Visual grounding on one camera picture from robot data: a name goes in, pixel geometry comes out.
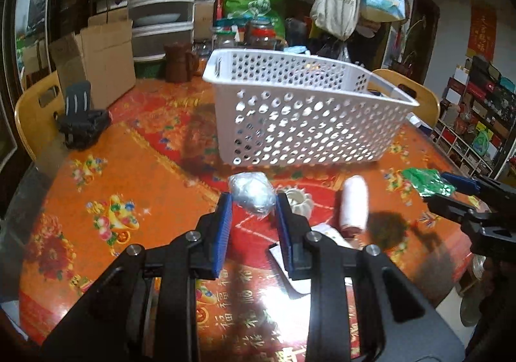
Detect orange floral tablecloth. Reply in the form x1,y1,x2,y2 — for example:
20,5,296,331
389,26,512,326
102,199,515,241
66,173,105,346
18,77,485,361

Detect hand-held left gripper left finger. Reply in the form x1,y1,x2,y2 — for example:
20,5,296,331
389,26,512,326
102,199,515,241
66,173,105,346
40,192,234,362

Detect white rolled cloth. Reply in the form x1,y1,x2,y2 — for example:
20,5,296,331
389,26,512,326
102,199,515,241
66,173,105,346
338,175,370,235

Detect red wall scroll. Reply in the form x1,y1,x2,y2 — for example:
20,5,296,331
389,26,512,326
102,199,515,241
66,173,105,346
466,1,498,63

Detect cardboard box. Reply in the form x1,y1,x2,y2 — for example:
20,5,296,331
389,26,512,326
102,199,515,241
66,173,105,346
49,19,137,110

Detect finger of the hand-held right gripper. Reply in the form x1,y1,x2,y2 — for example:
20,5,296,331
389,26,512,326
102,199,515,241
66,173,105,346
423,193,489,226
440,172,516,205

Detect white scalloped soft toy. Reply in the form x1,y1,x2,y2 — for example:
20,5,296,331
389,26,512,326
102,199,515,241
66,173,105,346
284,187,314,220

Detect white shelf with boxes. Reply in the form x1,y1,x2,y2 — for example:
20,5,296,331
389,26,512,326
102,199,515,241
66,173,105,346
431,55,516,178

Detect grey plastic-wrapped soft ball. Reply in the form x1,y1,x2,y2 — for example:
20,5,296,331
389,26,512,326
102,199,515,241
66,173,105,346
228,172,276,216

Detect brown ceramic jug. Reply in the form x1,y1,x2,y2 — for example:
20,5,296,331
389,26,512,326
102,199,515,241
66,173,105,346
163,42,199,84

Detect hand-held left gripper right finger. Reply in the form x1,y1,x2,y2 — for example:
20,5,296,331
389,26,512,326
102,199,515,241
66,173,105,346
275,192,465,362

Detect green crinkled packet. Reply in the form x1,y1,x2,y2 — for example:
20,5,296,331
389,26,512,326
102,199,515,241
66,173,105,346
401,168,456,198

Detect wooden chair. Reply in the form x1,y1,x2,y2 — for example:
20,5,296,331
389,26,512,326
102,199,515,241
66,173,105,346
15,71,67,160
370,69,441,129

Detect grey plastic drawer tower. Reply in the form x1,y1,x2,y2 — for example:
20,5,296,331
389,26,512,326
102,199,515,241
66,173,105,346
128,0,198,63

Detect white perforated plastic basket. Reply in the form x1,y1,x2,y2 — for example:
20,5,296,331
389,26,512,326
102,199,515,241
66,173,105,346
202,49,421,168

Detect glass jar with red lid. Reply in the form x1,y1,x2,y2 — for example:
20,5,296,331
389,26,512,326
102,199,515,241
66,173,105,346
243,19,279,51

